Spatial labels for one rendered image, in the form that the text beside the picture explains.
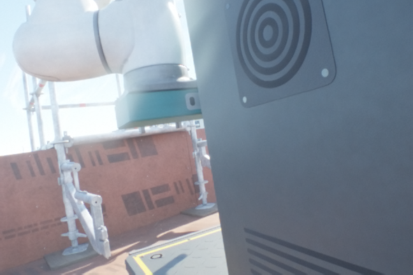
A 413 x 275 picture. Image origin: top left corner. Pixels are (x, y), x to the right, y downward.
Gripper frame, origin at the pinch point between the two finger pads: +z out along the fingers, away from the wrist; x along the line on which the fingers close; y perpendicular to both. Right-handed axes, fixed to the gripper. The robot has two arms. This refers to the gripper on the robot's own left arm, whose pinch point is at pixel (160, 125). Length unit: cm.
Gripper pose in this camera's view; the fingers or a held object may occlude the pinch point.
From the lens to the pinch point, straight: 99.2
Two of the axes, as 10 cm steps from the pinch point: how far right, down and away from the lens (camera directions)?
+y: -4.2, 1.2, 9.0
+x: -8.9, 1.2, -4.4
